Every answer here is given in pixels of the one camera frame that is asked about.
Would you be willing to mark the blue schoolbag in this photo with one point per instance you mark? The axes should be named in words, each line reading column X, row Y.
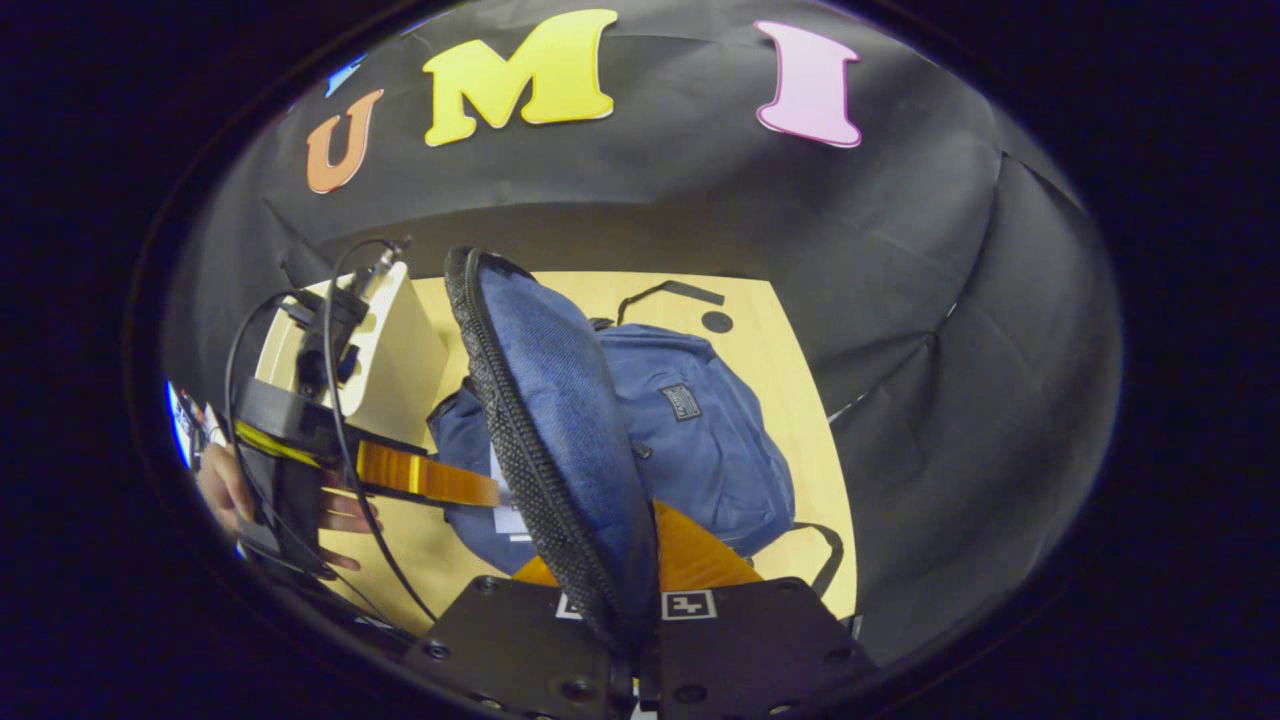
column 700, row 440

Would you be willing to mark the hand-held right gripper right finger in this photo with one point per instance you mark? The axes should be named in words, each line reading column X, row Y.
column 760, row 640

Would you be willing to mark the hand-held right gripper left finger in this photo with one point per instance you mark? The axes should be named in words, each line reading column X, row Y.
column 510, row 640

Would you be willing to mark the black round desk grommet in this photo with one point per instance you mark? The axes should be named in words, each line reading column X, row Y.
column 717, row 322

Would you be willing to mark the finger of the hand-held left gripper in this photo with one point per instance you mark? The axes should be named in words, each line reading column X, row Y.
column 430, row 475

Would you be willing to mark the white plastic bookshelf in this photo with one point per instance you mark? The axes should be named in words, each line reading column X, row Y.
column 400, row 360

